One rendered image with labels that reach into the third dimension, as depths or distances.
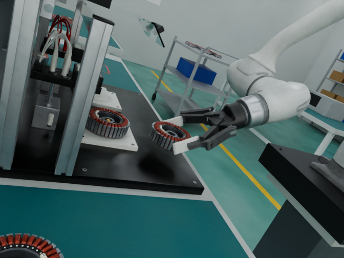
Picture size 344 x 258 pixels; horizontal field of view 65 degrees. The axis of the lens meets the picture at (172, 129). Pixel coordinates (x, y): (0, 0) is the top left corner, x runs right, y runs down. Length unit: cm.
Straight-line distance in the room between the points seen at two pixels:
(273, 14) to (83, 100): 726
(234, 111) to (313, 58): 821
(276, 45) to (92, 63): 60
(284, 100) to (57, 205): 60
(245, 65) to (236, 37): 625
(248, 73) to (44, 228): 67
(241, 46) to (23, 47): 694
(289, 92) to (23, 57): 63
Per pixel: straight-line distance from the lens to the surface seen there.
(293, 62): 846
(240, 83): 87
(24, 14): 45
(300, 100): 81
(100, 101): 89
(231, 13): 694
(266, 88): 79
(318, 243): 102
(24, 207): 50
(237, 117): 72
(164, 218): 55
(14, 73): 47
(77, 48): 86
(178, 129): 72
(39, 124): 67
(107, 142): 66
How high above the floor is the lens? 108
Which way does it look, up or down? 20 degrees down
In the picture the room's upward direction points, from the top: 22 degrees clockwise
